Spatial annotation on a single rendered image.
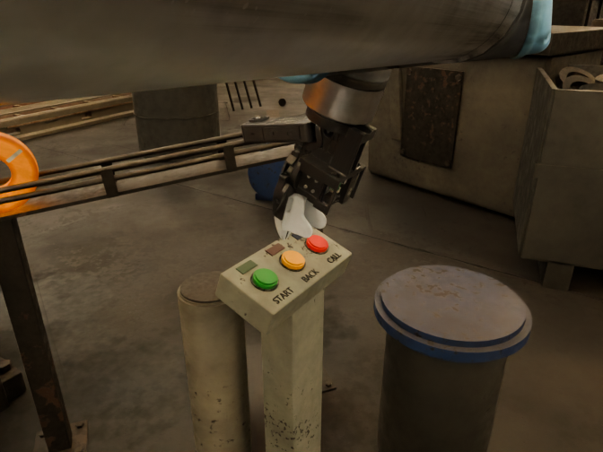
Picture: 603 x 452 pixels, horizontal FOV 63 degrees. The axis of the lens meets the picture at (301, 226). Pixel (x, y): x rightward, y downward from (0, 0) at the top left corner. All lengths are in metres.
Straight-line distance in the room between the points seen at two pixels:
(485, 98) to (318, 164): 2.06
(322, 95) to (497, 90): 2.07
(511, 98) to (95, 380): 2.08
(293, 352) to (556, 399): 0.93
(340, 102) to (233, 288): 0.34
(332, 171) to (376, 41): 0.44
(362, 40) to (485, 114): 2.48
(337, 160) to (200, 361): 0.51
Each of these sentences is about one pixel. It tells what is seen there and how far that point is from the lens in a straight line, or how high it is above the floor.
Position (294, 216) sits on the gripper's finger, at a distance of 0.67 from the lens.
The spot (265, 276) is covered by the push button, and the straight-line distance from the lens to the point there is 0.78.
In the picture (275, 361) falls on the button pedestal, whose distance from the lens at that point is 0.90.
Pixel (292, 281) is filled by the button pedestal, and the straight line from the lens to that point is 0.80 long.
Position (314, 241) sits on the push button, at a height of 0.61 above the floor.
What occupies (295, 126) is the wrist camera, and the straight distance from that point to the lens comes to 0.62.
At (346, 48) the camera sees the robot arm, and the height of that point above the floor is 0.99.
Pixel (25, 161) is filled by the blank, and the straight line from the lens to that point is 1.08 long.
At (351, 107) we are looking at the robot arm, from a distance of 0.57.
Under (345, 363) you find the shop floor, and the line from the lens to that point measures 1.57.
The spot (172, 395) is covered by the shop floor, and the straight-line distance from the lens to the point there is 1.50.
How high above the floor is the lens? 1.00
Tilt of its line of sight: 24 degrees down
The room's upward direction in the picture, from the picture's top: straight up
